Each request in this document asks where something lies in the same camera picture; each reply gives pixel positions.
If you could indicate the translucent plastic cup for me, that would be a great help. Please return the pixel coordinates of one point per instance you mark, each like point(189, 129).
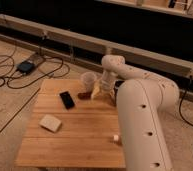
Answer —
point(88, 79)

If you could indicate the white ceramic bowl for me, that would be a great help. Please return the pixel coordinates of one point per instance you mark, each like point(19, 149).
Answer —
point(50, 122)

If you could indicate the small white cube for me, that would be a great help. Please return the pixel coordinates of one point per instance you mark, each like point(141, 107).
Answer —
point(116, 138)

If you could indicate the brown sausage-shaped object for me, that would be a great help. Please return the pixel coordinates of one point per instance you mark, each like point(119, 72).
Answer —
point(84, 96)

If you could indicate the blue power adapter box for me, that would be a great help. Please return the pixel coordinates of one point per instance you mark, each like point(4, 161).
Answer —
point(25, 67)

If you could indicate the black smartphone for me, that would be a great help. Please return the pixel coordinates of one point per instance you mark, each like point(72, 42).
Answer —
point(67, 100)

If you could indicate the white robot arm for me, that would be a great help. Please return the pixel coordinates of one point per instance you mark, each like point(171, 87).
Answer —
point(139, 98)

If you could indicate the wooden table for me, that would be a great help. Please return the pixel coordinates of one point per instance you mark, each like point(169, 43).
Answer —
point(85, 138)

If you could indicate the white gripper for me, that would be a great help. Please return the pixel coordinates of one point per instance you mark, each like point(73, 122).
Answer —
point(106, 83)

